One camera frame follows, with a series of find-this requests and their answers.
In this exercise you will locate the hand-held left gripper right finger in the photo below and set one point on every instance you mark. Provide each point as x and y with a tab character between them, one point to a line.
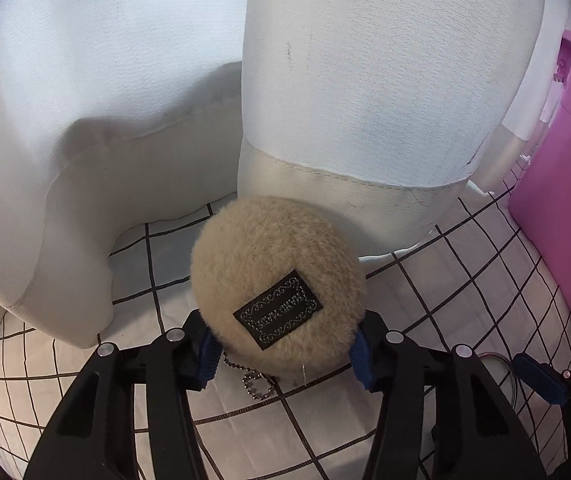
363	365

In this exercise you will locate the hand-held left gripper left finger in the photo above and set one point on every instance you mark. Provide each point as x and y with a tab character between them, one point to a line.
205	360

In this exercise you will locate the silver bangle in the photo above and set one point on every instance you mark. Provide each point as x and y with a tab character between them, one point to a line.
496	357

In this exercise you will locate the beige plush round pouch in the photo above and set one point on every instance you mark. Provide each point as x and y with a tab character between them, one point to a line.
265	260

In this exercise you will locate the pink plastic basin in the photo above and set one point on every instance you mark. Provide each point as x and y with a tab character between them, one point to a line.
565	200

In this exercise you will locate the white black-grid tablecloth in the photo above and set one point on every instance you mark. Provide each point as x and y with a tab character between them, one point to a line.
440	285

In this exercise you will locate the white curtain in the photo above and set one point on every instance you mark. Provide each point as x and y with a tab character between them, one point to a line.
365	85

